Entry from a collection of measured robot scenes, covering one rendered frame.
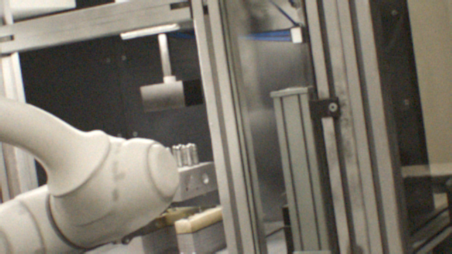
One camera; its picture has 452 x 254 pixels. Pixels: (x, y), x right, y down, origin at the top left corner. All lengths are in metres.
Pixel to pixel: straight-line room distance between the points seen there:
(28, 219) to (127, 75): 0.75
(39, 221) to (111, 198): 0.13
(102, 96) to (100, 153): 0.83
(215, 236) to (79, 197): 0.47
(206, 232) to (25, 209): 0.41
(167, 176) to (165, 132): 0.74
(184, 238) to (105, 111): 0.53
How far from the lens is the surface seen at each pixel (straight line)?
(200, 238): 1.54
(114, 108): 1.96
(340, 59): 1.25
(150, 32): 1.59
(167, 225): 1.64
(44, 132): 1.14
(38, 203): 1.24
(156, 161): 1.15
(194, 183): 1.57
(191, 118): 1.86
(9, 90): 1.57
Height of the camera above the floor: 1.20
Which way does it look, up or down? 3 degrees down
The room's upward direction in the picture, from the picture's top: 8 degrees counter-clockwise
